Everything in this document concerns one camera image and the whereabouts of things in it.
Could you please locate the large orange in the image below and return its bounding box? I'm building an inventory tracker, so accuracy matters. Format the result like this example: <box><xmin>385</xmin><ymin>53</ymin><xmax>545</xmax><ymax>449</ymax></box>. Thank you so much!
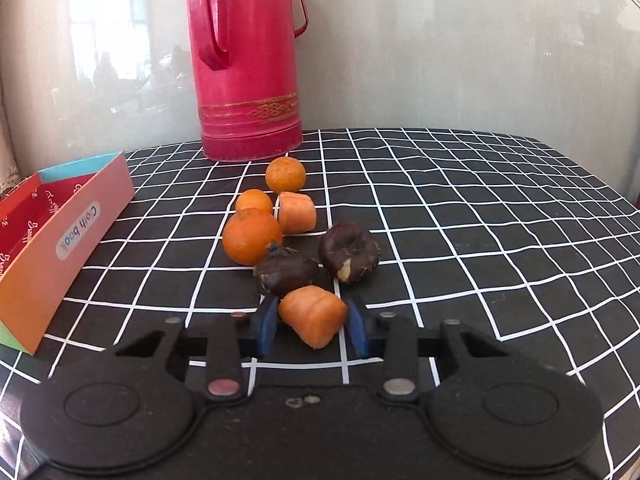
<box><xmin>222</xmin><ymin>208</ymin><xmax>284</xmax><ymax>266</ymax></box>

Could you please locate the colourful cardboard box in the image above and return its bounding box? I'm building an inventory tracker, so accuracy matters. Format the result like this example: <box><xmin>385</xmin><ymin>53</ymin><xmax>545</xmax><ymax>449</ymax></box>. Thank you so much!
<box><xmin>0</xmin><ymin>151</ymin><xmax>136</xmax><ymax>357</ymax></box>

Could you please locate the small orange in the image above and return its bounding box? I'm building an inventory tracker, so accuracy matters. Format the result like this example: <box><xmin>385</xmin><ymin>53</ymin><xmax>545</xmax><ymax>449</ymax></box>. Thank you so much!
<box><xmin>235</xmin><ymin>189</ymin><xmax>274</xmax><ymax>215</ymax></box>

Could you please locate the medium orange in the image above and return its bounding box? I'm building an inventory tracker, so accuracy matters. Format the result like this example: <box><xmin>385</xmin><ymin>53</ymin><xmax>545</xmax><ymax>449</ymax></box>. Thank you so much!
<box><xmin>265</xmin><ymin>156</ymin><xmax>307</xmax><ymax>194</ymax></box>

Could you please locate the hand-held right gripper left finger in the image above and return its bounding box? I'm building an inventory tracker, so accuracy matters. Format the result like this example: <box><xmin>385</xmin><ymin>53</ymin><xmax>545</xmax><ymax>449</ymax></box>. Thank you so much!
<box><xmin>113</xmin><ymin>296</ymin><xmax>279</xmax><ymax>404</ymax></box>

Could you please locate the black white-grid tablecloth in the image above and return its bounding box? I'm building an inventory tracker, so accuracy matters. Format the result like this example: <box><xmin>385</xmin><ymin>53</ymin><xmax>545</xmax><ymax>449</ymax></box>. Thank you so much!
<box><xmin>0</xmin><ymin>127</ymin><xmax>640</xmax><ymax>480</ymax></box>

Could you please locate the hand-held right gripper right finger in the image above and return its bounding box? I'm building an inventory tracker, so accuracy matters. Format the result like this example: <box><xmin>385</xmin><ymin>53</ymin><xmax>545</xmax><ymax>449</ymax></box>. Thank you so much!
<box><xmin>346</xmin><ymin>296</ymin><xmax>507</xmax><ymax>404</ymax></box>

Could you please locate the carrot piece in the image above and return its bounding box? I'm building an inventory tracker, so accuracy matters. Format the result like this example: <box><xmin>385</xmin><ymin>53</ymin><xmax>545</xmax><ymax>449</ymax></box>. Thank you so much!
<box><xmin>276</xmin><ymin>191</ymin><xmax>317</xmax><ymax>235</ymax></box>
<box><xmin>278</xmin><ymin>285</ymin><xmax>348</xmax><ymax>350</ymax></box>

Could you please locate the red thermos flask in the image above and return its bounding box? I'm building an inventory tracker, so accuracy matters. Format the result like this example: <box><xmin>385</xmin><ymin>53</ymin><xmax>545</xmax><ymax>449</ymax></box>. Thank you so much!
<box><xmin>184</xmin><ymin>0</ymin><xmax>309</xmax><ymax>163</ymax></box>

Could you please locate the beige lace curtain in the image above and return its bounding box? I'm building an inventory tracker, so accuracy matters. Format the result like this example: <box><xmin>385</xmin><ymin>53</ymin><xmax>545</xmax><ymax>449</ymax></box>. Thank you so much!
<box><xmin>0</xmin><ymin>78</ymin><xmax>22</xmax><ymax>197</ymax></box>

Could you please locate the dark water chestnut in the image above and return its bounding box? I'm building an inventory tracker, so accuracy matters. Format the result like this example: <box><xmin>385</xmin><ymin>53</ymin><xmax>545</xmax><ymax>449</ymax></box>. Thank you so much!
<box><xmin>319</xmin><ymin>222</ymin><xmax>381</xmax><ymax>284</ymax></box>
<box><xmin>253</xmin><ymin>243</ymin><xmax>321</xmax><ymax>298</ymax></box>

